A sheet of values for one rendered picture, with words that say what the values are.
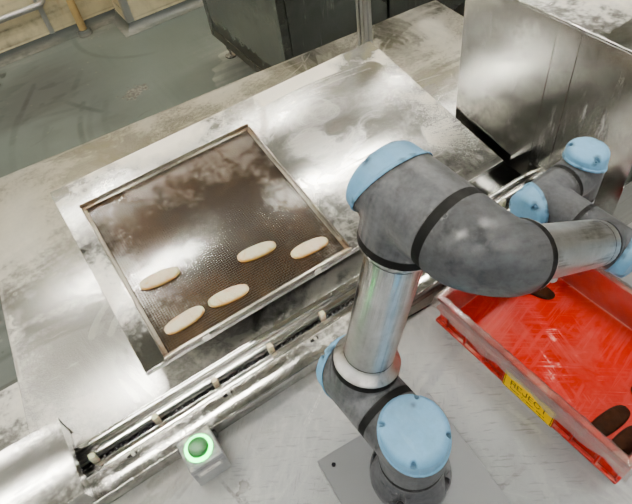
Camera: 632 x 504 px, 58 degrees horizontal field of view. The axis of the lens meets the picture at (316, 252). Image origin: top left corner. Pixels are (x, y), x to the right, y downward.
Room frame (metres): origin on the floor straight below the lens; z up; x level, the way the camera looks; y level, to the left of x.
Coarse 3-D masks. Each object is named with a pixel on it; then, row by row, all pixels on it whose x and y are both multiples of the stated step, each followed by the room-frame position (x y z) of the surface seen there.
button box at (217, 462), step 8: (200, 432) 0.49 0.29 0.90; (208, 432) 0.49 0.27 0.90; (184, 440) 0.48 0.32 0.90; (216, 440) 0.47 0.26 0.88; (184, 448) 0.46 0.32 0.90; (216, 448) 0.45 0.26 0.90; (184, 456) 0.45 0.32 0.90; (216, 456) 0.44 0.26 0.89; (224, 456) 0.44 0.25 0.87; (192, 464) 0.43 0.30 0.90; (200, 464) 0.43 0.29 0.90; (208, 464) 0.43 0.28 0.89; (216, 464) 0.43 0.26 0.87; (224, 464) 0.44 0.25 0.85; (192, 472) 0.41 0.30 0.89; (200, 472) 0.42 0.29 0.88; (208, 472) 0.42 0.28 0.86; (216, 472) 0.43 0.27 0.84; (200, 480) 0.41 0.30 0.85; (208, 480) 0.42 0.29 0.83
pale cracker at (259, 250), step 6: (252, 246) 0.93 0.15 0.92; (258, 246) 0.92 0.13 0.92; (264, 246) 0.92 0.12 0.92; (270, 246) 0.92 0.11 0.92; (240, 252) 0.92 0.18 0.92; (246, 252) 0.91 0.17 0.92; (252, 252) 0.91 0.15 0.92; (258, 252) 0.91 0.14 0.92; (264, 252) 0.91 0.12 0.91; (240, 258) 0.90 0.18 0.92; (246, 258) 0.90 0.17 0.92; (252, 258) 0.89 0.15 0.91
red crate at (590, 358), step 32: (480, 320) 0.67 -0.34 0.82; (512, 320) 0.65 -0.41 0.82; (544, 320) 0.64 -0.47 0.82; (576, 320) 0.62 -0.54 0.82; (608, 320) 0.61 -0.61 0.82; (512, 352) 0.57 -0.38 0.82; (544, 352) 0.56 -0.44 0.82; (576, 352) 0.55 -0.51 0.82; (608, 352) 0.53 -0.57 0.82; (576, 384) 0.48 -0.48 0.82; (608, 384) 0.47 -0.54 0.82; (576, 448) 0.35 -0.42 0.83
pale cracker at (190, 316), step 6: (198, 306) 0.79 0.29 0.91; (186, 312) 0.77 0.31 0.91; (192, 312) 0.77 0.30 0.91; (198, 312) 0.77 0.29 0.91; (174, 318) 0.76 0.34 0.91; (180, 318) 0.76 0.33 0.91; (186, 318) 0.76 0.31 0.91; (192, 318) 0.76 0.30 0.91; (198, 318) 0.76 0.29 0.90; (168, 324) 0.75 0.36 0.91; (174, 324) 0.75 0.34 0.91; (180, 324) 0.75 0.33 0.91; (186, 324) 0.75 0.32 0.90; (168, 330) 0.74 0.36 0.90; (174, 330) 0.74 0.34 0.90; (180, 330) 0.74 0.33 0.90
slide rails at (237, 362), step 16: (512, 192) 1.01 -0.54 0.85; (352, 288) 0.80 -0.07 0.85; (336, 304) 0.76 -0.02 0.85; (352, 304) 0.75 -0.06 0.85; (304, 320) 0.73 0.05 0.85; (272, 336) 0.71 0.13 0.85; (304, 336) 0.69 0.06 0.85; (256, 352) 0.67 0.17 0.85; (224, 368) 0.65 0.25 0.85; (256, 368) 0.63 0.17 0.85; (208, 384) 0.62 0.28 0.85; (224, 384) 0.61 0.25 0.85; (176, 400) 0.59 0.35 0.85; (144, 416) 0.57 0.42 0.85; (176, 416) 0.56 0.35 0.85; (128, 432) 0.54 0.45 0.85; (96, 448) 0.52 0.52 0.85; (128, 448) 0.50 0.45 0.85; (80, 464) 0.49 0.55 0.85; (96, 464) 0.48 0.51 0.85
